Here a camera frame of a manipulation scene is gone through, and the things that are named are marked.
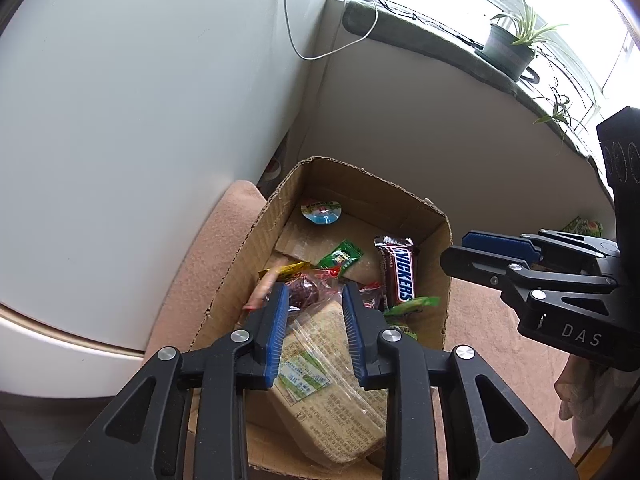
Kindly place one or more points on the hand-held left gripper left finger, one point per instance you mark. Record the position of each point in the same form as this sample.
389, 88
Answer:
275, 340

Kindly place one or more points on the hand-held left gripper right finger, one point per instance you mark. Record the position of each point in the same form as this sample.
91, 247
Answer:
356, 340

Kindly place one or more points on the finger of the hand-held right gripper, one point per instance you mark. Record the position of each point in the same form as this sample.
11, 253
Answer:
495, 242
475, 265

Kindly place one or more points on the pink sausage stick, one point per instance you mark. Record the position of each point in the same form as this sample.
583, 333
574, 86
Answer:
260, 292

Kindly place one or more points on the red clear packet dark snack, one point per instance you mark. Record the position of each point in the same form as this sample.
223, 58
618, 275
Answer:
307, 292

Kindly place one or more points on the long green candy packet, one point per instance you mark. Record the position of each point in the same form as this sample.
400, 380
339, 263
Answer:
412, 305

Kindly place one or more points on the sliced bread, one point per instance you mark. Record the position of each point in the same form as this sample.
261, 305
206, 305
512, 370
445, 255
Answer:
325, 400

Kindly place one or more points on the yellow snack packet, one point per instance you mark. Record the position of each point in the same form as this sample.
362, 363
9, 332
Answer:
287, 271

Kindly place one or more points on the green printed candy packet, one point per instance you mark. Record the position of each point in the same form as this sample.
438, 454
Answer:
341, 257

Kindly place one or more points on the brown cardboard box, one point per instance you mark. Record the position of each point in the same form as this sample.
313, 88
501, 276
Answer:
380, 200

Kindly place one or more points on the jelly cup with printed lid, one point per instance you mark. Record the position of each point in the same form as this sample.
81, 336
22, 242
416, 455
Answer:
322, 211

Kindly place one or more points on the clear snack wrapper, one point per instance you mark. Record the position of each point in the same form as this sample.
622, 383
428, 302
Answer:
372, 296

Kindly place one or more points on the brown chocolate bar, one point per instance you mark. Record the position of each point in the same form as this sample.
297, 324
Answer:
400, 275

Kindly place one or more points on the green printed snack bag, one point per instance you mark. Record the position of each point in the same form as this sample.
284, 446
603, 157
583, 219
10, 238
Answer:
582, 226

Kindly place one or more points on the black round dish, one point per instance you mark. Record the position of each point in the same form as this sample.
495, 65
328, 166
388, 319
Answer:
531, 75

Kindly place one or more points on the small red white item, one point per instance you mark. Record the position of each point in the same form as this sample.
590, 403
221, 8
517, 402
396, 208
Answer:
272, 167

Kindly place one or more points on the grey flower pot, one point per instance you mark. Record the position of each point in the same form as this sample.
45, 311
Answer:
507, 52

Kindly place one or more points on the green spider plant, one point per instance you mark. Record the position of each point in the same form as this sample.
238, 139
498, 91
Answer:
530, 30

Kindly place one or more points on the white cabinet panel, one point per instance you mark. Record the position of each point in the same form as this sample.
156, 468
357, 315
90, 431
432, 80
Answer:
150, 135

